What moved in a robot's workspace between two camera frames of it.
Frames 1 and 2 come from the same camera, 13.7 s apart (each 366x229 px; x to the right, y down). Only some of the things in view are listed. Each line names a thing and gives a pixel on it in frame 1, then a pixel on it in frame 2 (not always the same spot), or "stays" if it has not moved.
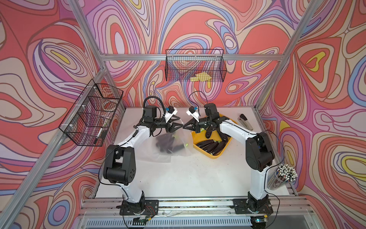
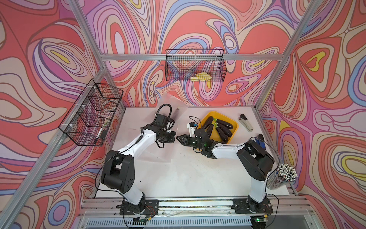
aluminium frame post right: x=304 y=24 stays
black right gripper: x=189 y=128 -> x=185 y=140
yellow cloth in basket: x=201 y=77 stays
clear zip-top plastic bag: x=160 y=147 -> x=178 y=106
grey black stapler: x=242 y=118 stays
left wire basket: x=86 y=122 stays
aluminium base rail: x=282 y=206 stays
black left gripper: x=174 y=125 -> x=172 y=138
